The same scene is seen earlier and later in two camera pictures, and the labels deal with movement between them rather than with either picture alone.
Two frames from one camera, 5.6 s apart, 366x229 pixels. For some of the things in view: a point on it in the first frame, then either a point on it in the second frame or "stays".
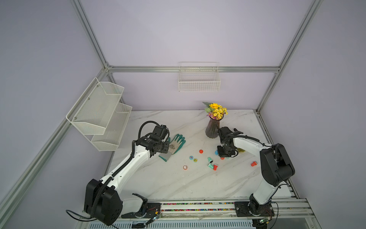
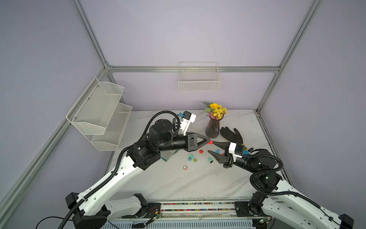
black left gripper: [166, 147] → [190, 143]
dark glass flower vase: [212, 128] stays
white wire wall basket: [198, 77] stays
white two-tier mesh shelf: [99, 115] stays
